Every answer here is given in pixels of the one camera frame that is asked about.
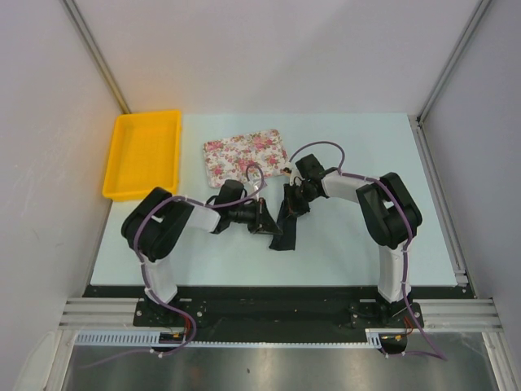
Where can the right aluminium frame post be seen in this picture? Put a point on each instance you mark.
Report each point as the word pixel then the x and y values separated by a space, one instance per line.
pixel 462 44

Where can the left aluminium frame post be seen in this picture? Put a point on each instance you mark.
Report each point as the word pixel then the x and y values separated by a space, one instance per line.
pixel 94 51

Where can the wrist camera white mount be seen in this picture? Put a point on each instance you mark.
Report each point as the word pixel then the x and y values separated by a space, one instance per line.
pixel 257 188
pixel 287 170

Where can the aluminium frame post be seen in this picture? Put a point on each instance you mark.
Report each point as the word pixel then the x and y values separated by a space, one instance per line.
pixel 462 44
pixel 94 51

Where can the white slotted cable duct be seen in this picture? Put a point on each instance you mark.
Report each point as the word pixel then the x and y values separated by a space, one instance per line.
pixel 168 339

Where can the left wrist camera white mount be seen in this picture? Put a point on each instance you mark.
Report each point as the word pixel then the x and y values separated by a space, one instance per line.
pixel 257 188

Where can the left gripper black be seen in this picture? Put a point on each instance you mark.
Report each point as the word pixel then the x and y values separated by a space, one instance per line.
pixel 262 220

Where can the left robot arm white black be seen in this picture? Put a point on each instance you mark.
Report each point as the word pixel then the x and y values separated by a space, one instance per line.
pixel 153 229

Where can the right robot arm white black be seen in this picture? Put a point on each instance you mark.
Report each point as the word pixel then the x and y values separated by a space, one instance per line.
pixel 391 216

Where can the yellow plastic bin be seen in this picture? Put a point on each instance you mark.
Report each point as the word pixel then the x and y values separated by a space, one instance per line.
pixel 144 153

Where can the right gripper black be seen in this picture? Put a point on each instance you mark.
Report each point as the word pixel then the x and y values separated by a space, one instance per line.
pixel 292 208

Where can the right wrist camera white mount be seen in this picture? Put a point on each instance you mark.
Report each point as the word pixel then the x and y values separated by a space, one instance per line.
pixel 287 170

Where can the floral pattern tray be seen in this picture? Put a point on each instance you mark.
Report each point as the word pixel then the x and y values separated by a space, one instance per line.
pixel 229 158

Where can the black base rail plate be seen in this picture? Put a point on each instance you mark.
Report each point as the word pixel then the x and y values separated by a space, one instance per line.
pixel 255 312

